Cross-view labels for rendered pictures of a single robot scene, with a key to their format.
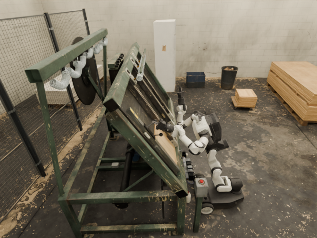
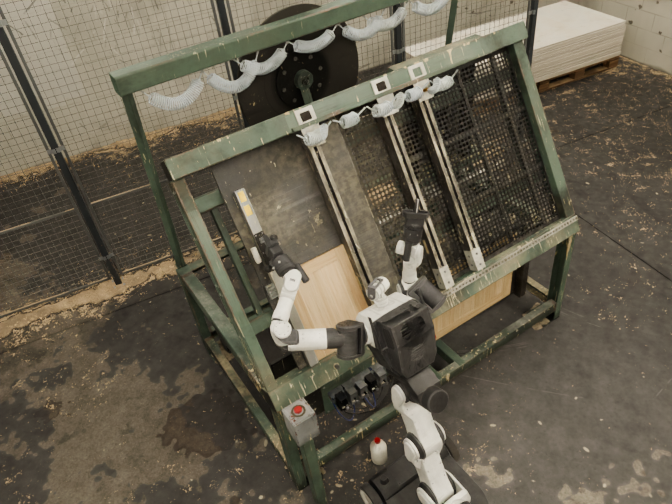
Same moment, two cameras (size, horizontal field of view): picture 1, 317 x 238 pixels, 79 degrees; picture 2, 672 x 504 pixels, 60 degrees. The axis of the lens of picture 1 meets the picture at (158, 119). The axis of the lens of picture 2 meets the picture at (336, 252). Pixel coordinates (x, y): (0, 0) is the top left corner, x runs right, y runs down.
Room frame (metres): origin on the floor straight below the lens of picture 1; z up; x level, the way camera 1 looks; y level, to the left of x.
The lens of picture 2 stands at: (0.80, -1.98, 3.20)
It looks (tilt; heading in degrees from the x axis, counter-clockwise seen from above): 40 degrees down; 61
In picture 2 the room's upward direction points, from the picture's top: 8 degrees counter-clockwise
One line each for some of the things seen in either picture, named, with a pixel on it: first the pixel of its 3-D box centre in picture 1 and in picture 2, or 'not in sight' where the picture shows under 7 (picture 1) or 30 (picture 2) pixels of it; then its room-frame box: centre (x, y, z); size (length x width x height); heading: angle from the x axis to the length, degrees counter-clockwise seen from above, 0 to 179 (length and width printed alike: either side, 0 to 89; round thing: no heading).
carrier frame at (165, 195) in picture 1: (134, 154); (376, 292); (2.40, 0.42, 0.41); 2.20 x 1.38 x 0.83; 0
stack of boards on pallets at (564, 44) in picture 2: (75, 83); (511, 57); (6.16, 2.72, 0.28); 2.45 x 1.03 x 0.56; 171
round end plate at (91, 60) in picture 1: (87, 72); (302, 79); (2.30, 0.84, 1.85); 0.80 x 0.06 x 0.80; 0
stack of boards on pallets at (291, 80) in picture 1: (304, 89); not in sight; (4.69, -3.94, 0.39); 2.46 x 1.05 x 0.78; 171
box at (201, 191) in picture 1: (200, 187); (301, 422); (1.35, -0.42, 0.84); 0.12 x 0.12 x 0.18; 0
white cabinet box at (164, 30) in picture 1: (165, 57); not in sight; (6.08, -0.31, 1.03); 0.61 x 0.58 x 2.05; 171
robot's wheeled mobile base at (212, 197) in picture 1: (219, 188); (438, 499); (1.84, -0.85, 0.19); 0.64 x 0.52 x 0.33; 89
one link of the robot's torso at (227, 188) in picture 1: (222, 183); (442, 495); (1.84, -0.88, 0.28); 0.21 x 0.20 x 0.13; 89
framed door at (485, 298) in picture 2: not in sight; (461, 293); (2.75, -0.04, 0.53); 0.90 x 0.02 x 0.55; 0
